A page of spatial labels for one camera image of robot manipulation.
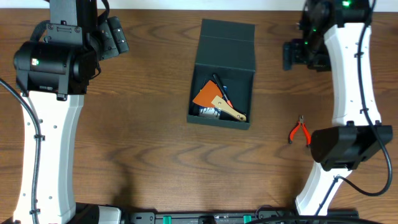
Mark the small claw hammer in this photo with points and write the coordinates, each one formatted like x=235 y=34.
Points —
x=221 y=87

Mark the orange scraper wooden handle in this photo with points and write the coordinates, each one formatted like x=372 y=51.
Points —
x=210 y=96

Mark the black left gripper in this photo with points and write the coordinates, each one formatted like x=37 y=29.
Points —
x=112 y=38

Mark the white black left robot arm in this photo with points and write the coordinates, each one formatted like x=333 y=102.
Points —
x=53 y=71

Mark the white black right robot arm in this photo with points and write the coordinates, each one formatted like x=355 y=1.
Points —
x=335 y=38

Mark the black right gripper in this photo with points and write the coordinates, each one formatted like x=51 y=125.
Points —
x=294 y=54

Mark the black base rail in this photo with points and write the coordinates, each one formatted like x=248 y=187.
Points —
x=203 y=218

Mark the dark green box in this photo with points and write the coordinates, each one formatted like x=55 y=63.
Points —
x=226 y=49

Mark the blue screwdriver bit case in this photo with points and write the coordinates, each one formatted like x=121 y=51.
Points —
x=207 y=112

